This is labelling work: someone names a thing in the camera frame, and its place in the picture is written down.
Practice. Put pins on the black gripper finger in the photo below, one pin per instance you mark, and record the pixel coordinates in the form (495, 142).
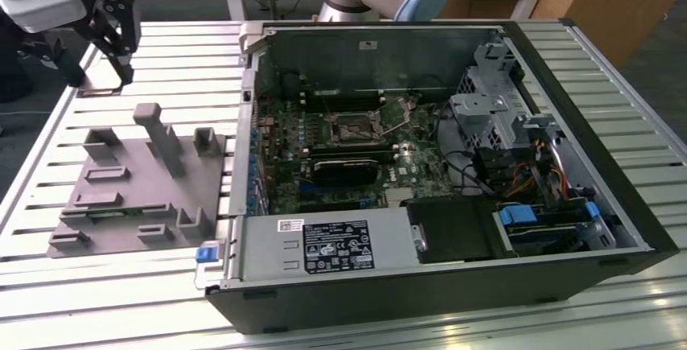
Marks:
(120, 24)
(66, 64)

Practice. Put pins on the CPU socket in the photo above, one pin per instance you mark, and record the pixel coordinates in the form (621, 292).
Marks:
(353, 128)

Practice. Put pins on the black RAM slot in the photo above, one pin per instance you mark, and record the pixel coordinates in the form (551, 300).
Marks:
(348, 149)
(351, 156)

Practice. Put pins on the black equipment stand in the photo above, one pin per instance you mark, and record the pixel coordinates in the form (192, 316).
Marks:
(10, 72)

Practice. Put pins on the grey parts rack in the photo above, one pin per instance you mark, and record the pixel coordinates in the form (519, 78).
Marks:
(141, 193)

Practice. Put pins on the green RAM stick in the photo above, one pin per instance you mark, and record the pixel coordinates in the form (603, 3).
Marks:
(114, 213)

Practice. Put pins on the blue case latch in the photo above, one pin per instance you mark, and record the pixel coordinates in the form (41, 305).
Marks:
(207, 255)

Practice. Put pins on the black graphics card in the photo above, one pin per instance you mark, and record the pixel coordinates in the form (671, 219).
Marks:
(343, 172)

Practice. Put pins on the metal locking lever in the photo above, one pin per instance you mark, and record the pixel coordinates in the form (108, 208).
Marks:
(395, 128)

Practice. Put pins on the silver power supply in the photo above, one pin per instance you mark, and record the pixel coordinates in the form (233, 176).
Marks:
(268, 249)

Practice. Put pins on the green motherboard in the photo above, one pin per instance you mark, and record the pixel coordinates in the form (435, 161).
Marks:
(421, 165)

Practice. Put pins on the silver chipset heatsink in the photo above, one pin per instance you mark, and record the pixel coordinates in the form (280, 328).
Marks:
(399, 197)

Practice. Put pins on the black printed label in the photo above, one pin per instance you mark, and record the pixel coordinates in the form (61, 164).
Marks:
(337, 247)

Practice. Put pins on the silver drive cage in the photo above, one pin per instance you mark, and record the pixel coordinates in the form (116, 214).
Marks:
(475, 104)

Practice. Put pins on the black plastic shroud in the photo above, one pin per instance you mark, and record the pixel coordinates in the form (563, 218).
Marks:
(456, 229)

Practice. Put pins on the black PC case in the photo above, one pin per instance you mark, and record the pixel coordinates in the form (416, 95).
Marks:
(375, 305)

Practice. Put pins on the wooden cabinet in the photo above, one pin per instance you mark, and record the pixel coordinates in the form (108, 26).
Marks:
(621, 4)

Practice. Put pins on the small blue clip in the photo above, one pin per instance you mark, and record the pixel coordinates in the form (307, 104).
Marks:
(591, 210)

